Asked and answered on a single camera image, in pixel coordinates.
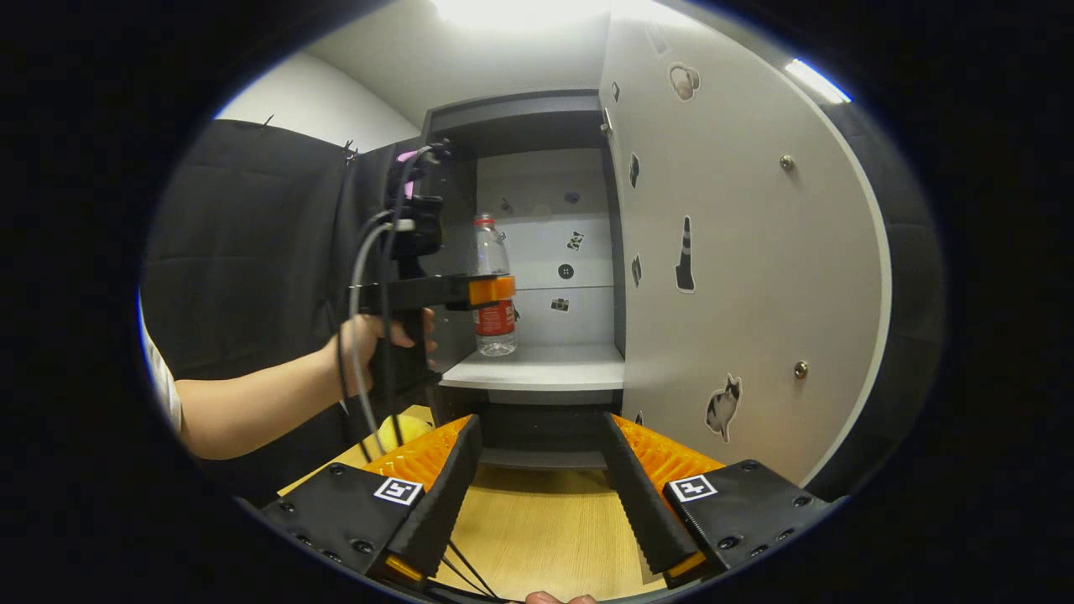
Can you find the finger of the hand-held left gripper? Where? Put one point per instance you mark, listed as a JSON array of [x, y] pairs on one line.
[[491, 290]]

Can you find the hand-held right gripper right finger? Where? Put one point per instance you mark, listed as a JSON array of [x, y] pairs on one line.
[[638, 495]]

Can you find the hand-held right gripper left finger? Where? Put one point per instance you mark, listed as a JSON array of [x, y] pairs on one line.
[[445, 503]]

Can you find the clear plastic bottle red label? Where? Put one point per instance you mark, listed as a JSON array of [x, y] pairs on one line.
[[495, 323]]

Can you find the grey cabinet door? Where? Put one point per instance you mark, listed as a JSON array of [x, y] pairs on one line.
[[755, 294]]

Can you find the pale yellow round bun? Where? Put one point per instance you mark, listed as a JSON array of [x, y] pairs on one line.
[[407, 429]]

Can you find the black backdrop cloth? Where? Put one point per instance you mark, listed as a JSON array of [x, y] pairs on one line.
[[243, 252]]

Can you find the wide ceiling light panel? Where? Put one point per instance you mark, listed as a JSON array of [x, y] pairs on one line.
[[520, 10]]

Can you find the white shirt sleeve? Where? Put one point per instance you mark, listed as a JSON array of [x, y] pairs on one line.
[[161, 369]]

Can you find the narrow ceiling light strip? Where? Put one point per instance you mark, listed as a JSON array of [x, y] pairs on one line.
[[818, 81]]

